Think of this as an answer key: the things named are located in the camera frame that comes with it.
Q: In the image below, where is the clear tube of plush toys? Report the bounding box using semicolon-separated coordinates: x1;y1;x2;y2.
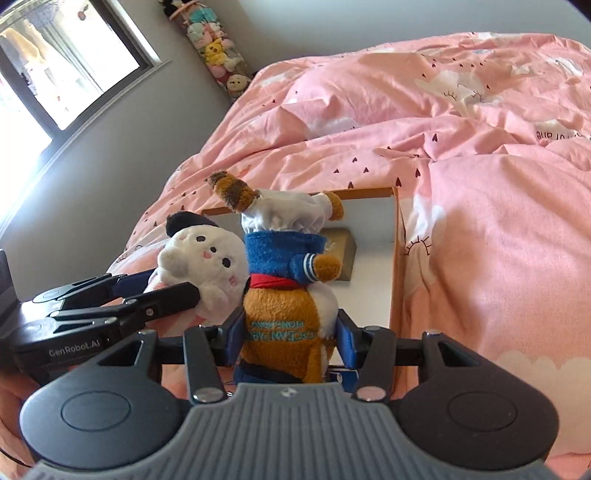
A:
157;0;254;104

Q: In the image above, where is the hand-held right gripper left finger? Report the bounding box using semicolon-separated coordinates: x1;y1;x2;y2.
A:
97;307;247;406

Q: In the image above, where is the orange cardboard box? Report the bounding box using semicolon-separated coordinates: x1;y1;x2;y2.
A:
202;186;407;329

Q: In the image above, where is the white plush toy black hat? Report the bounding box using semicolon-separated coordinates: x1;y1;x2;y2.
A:
143;211;250;334

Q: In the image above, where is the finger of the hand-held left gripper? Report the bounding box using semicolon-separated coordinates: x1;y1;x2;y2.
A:
50;282;201;332
34;270;156;309

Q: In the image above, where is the pink printed blanket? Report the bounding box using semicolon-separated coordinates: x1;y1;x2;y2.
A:
0;32;591;464

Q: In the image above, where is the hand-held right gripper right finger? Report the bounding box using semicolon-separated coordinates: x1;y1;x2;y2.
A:
336;308;497;402

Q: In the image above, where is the dark framed window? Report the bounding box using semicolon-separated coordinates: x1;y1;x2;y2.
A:
0;0;171;241

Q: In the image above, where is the black and gold gift box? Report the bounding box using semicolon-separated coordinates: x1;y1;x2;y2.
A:
318;226;357;282

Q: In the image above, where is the brown plush toy blue shirt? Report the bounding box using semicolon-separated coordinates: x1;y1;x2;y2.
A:
208;171;357;385

